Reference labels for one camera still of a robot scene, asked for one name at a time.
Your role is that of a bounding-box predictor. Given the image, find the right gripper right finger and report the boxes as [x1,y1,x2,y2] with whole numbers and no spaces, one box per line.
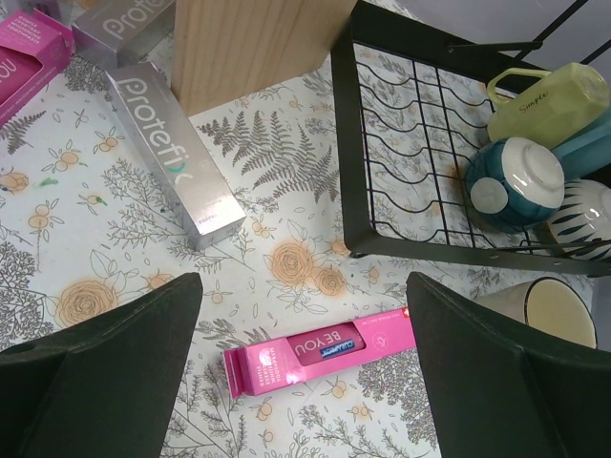
[407,272,610,457]

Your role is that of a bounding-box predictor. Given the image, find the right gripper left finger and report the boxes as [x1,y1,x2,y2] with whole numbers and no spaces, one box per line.
[1,273,203,457]

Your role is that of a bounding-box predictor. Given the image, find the wooden two-tier shelf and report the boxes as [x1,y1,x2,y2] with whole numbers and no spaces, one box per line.
[171,0,355,115]

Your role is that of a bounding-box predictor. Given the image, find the cream enamel mug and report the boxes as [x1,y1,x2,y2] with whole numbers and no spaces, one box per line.
[474,277,598,349]

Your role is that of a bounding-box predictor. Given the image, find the pink toothpaste box right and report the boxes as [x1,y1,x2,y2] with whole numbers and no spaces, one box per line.
[223,307,416,399]

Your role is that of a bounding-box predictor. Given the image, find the pink toothpaste box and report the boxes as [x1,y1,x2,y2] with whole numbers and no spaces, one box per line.
[223,307,416,399]
[1,10,74,124]

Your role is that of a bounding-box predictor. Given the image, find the floral table mat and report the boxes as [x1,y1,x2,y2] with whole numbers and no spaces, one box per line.
[0,0,611,458]

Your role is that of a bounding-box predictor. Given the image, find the black striped white bowl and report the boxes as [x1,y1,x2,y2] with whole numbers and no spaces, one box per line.
[547,179,610,261]

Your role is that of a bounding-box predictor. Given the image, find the teal spotted bowl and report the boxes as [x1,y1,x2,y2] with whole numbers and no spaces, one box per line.
[464,137,565,234]

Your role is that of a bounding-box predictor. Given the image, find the blue mug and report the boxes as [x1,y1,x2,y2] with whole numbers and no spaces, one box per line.
[552,109,610,181]

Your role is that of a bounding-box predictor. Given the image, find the green mug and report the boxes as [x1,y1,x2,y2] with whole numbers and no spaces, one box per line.
[487,63,610,149]

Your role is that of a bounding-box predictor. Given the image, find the pink toothpaste box centre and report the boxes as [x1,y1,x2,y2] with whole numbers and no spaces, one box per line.
[1,10,74,124]

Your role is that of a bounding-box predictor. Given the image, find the silver Protect toothpaste box upright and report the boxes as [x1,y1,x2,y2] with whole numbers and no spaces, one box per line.
[72,0,176,70]

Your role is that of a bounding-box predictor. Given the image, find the silver toothpaste box slanted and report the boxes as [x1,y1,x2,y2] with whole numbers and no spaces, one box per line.
[17,0,74,22]

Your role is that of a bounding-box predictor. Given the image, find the black wire dish rack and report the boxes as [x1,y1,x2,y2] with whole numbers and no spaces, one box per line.
[331,1,610,277]

